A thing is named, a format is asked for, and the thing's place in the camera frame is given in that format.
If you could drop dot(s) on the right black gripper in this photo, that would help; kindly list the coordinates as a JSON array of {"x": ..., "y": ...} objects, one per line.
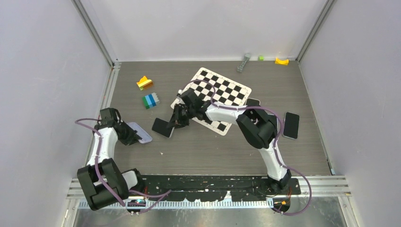
[{"x": 177, "y": 121}]

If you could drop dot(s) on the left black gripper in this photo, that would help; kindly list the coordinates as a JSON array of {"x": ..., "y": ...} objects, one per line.
[{"x": 132, "y": 137}]

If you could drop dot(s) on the lavender phone case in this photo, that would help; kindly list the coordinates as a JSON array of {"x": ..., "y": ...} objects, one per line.
[{"x": 145, "y": 137}]

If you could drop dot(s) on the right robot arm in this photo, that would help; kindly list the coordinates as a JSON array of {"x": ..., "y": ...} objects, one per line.
[{"x": 254, "y": 122}]

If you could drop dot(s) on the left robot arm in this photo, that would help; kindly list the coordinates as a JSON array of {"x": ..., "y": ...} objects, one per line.
[{"x": 101, "y": 181}]

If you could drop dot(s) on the phone in blue case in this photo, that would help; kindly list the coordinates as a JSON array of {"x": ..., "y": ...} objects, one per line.
[{"x": 274, "y": 121}]

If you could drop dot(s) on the black phone at right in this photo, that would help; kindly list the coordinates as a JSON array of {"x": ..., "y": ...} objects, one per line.
[{"x": 291, "y": 125}]

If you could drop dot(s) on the green blue brick stack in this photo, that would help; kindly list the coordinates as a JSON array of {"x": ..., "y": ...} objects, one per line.
[{"x": 150, "y": 100}]

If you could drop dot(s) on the yellow orange brick stack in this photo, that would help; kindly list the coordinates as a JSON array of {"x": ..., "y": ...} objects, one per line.
[{"x": 144, "y": 83}]

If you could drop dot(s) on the black white checkerboard mat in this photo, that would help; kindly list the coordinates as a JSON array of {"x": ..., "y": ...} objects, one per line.
[{"x": 208, "y": 85}]

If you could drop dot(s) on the yellow arch block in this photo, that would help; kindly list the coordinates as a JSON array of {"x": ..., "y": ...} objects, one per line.
[{"x": 281, "y": 62}]

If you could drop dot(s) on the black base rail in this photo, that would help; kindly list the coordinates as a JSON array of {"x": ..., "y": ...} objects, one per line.
[{"x": 208, "y": 188}]

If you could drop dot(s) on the grey metal bracket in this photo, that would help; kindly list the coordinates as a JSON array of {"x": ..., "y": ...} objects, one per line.
[{"x": 246, "y": 58}]

